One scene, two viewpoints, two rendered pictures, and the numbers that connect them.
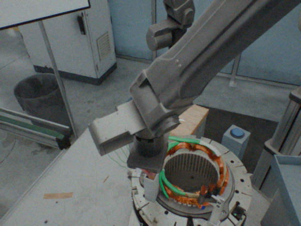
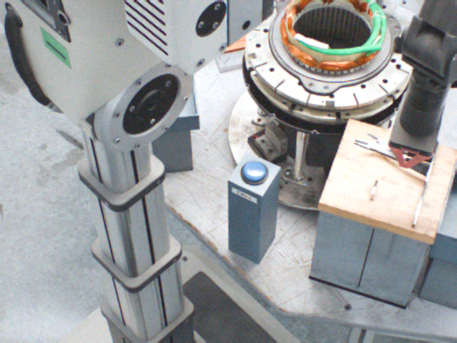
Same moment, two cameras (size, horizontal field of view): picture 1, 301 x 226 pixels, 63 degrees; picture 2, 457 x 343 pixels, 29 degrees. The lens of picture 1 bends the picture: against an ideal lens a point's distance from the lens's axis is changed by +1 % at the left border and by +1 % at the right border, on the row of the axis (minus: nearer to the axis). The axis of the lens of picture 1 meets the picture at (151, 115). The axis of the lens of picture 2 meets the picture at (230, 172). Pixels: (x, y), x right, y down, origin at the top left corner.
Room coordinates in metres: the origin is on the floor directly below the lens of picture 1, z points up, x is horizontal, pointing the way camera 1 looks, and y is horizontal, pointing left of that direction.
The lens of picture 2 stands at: (1.44, -0.55, 2.33)
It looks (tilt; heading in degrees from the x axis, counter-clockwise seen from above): 56 degrees down; 166
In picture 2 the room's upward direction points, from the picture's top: straight up
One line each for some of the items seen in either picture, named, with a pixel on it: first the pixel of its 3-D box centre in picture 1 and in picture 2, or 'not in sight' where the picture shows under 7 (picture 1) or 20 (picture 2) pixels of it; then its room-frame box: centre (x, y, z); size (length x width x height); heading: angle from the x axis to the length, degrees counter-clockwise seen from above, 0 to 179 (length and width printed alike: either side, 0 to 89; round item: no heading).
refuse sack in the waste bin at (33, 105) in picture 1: (44, 101); not in sight; (1.70, 0.92, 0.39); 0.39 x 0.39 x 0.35
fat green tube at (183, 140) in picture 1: (192, 142); (339, 46); (0.46, -0.11, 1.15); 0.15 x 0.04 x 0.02; 62
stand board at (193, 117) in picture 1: (174, 116); (389, 179); (0.69, -0.09, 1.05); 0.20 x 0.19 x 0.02; 56
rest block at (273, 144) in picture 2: not in sight; (271, 140); (0.42, -0.22, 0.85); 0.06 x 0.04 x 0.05; 18
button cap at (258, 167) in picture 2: (237, 132); (254, 171); (0.61, -0.31, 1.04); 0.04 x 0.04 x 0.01
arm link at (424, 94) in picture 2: (176, 34); (431, 84); (0.73, -0.08, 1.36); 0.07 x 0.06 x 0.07; 120
